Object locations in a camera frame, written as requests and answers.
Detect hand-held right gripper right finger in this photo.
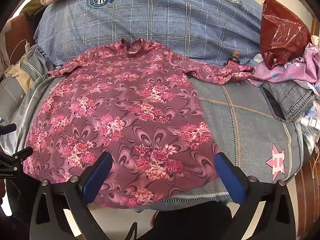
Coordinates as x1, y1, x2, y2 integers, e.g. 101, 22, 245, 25
214, 152, 297, 240

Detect red plastic bag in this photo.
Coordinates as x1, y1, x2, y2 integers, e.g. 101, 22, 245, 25
259, 0, 312, 70

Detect grey beige checked pillow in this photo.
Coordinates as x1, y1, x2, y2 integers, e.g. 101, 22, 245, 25
0, 45, 48, 110

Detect pink floral shirt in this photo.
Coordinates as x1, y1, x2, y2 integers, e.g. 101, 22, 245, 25
23, 38, 255, 209

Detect wooden bed frame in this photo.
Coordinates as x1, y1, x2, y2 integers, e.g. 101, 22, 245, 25
292, 152, 320, 240

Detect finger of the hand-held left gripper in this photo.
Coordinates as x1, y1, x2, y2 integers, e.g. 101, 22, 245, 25
0, 123, 17, 135
11, 146, 34, 162

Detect grey-blue striped blanket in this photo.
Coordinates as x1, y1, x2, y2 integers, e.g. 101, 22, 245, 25
0, 45, 304, 207

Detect clear plastic packet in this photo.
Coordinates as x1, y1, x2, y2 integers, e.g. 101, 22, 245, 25
299, 105, 320, 155

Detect grey denim garment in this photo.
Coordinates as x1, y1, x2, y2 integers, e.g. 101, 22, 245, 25
260, 80, 315, 123

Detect pile of light clothes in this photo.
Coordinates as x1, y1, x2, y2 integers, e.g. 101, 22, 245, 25
247, 42, 320, 98

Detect white charger cable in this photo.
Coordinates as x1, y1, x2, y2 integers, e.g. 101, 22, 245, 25
5, 39, 31, 73

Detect person's dark clothing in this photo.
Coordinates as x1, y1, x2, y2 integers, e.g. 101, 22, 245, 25
136, 200, 233, 240

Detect blue plaid quilt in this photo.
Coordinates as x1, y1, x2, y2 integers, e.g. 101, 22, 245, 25
34, 0, 265, 67

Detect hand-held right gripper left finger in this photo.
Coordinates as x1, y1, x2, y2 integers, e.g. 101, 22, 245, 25
29, 152, 113, 240

